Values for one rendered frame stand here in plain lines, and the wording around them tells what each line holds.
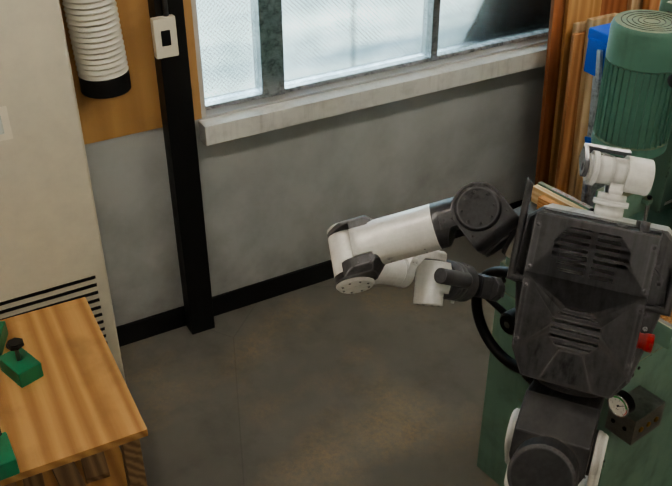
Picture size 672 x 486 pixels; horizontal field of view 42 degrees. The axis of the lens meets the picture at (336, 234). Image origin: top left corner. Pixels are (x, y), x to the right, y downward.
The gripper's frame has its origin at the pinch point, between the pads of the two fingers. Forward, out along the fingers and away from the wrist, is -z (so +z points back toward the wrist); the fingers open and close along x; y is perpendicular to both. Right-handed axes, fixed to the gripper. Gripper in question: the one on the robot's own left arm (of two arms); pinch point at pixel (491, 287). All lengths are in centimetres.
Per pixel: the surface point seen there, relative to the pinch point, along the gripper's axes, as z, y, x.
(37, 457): 65, -65, -76
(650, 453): -75, -38, 13
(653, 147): -20, 40, 23
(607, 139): -14.1, 40.2, 13.8
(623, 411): -30.6, -22.8, 23.7
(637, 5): -156, 124, -68
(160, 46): 28, 51, -122
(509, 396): -50, -31, -21
